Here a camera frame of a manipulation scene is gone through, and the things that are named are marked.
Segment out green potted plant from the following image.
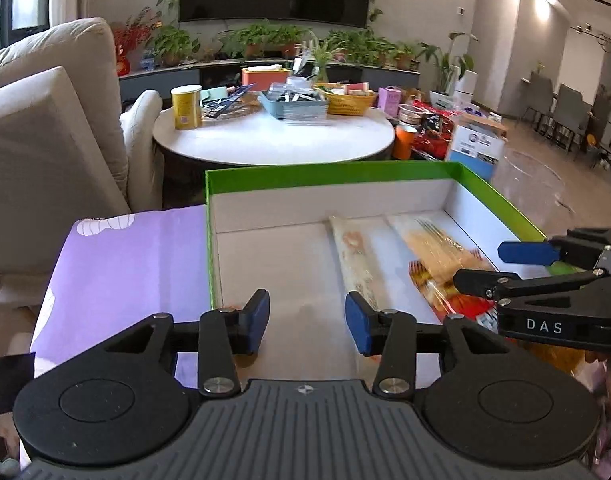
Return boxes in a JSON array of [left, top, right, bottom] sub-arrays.
[[236, 22, 306, 58], [153, 25, 199, 67]]

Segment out pink box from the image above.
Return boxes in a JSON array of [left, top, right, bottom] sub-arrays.
[[377, 86, 405, 120]]

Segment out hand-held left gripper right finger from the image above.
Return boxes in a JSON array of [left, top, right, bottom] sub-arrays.
[[345, 291, 511, 397]]

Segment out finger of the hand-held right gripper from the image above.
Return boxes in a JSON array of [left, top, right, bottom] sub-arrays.
[[498, 228, 611, 272], [453, 268, 610, 302]]

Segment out red snack bags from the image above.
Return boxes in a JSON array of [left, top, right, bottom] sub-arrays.
[[410, 102, 456, 161]]

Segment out beige sofa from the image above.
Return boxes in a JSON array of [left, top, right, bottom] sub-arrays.
[[0, 17, 164, 306]]

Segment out round white table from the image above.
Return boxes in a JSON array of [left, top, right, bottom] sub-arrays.
[[152, 95, 396, 211]]

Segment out blue white carton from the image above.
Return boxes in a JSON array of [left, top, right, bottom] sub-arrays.
[[444, 115, 507, 181]]

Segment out row of green potted plants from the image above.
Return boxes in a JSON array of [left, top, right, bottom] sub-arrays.
[[330, 30, 421, 71]]

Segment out orange snack packet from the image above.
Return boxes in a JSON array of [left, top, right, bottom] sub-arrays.
[[387, 212, 586, 376]]

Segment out green cardboard box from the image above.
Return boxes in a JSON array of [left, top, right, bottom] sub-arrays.
[[204, 161, 586, 391]]

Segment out orange cup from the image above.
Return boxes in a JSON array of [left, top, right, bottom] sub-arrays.
[[393, 125, 417, 161]]

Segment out dark flat object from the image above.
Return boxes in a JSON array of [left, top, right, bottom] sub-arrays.
[[0, 352, 36, 417]]

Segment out yellow woven basket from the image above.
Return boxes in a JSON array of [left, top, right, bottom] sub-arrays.
[[313, 82, 377, 116]]

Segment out peace lily in white pot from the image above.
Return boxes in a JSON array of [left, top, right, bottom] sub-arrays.
[[428, 32, 479, 106]]

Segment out red flower arrangement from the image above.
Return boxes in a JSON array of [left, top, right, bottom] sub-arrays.
[[110, 7, 159, 76]]

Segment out long pale snack packet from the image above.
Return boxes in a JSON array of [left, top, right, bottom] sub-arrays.
[[328, 215, 436, 325]]

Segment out purple floral tablecloth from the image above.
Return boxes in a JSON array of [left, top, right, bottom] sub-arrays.
[[0, 205, 211, 480]]

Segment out blue basket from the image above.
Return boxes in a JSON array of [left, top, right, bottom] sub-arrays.
[[260, 90, 330, 121]]

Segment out black packets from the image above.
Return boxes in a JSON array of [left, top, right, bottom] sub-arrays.
[[203, 85, 259, 118]]

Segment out grey dining chair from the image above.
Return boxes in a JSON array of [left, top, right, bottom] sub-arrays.
[[553, 84, 591, 153], [523, 71, 553, 126]]

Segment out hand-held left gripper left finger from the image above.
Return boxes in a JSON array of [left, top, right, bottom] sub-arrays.
[[103, 289, 271, 397]]

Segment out yellow canister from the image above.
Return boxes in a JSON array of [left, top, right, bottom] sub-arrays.
[[170, 85, 204, 131]]

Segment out spider plant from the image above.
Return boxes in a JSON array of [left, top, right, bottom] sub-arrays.
[[305, 35, 346, 81]]

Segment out orange box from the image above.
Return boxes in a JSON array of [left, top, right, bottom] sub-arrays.
[[242, 66, 290, 92]]

